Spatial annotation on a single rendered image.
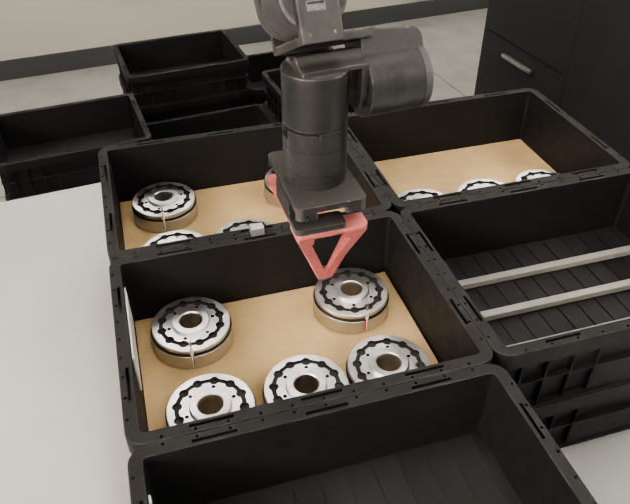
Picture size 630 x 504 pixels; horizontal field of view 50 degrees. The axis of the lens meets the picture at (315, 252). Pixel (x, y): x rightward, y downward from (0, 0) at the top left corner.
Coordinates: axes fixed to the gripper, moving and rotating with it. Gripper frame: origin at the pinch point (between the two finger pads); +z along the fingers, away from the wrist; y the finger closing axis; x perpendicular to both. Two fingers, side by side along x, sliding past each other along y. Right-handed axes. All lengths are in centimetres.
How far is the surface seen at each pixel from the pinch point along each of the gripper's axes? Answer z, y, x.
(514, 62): 49, 136, -113
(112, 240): 13.0, 26.0, 20.2
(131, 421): 13.0, -4.8, 20.7
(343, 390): 13.0, -7.4, -0.8
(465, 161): 23, 45, -43
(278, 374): 20.1, 2.8, 3.7
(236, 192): 23, 47, -1
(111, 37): 92, 316, 13
